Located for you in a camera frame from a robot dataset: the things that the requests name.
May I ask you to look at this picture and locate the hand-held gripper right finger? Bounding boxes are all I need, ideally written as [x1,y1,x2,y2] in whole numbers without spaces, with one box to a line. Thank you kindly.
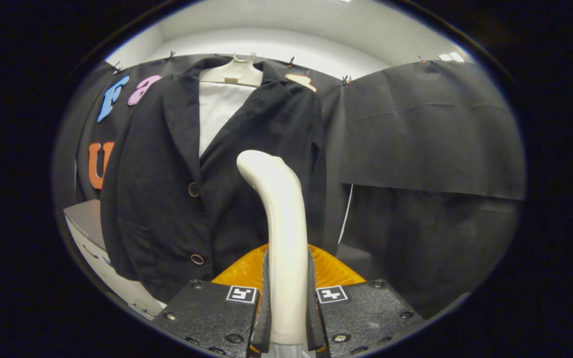
[305,244,426,358]

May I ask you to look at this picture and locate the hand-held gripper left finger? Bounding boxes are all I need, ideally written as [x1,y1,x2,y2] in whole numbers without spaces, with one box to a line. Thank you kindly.
[152,244,271,358]

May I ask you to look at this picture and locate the white garment steamer head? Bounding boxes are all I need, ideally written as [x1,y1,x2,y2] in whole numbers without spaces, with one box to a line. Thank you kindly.
[237,150,311,346]

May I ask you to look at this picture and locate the black blazer jacket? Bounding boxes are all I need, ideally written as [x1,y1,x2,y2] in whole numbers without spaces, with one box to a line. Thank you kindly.
[100,56,328,304]

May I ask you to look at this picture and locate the grey cabinet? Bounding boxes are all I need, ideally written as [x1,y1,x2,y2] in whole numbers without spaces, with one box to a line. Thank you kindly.
[64,199,168,320]

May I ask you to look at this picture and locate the black backdrop cloth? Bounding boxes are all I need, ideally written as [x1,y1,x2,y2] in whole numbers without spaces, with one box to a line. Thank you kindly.
[53,52,526,319]

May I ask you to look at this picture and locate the white fabric board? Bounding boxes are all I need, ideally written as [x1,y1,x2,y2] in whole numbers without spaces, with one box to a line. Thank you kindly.
[198,82,257,158]

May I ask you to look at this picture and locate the row of black cloth clips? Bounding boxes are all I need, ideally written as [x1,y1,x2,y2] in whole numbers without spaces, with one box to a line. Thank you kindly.
[112,50,427,86]

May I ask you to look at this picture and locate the white plastic hanger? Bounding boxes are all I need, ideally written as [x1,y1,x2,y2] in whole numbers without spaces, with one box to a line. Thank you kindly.
[199,52,264,88]

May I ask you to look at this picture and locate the thin white cord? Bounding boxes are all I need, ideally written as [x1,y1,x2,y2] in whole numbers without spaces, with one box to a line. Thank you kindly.
[338,184,355,245]

